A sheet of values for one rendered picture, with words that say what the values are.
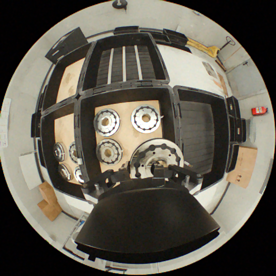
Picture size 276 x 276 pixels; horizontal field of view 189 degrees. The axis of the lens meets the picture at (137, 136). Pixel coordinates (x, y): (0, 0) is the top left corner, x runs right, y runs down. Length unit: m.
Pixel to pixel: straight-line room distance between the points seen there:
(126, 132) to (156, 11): 3.24
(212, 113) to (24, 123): 3.53
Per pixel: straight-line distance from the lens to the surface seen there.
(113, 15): 3.32
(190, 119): 0.39
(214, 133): 0.51
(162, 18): 3.32
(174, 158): 0.16
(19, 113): 3.18
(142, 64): 0.46
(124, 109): 0.33
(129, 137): 0.31
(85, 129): 0.30
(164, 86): 0.26
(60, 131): 0.51
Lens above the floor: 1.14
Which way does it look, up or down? 88 degrees down
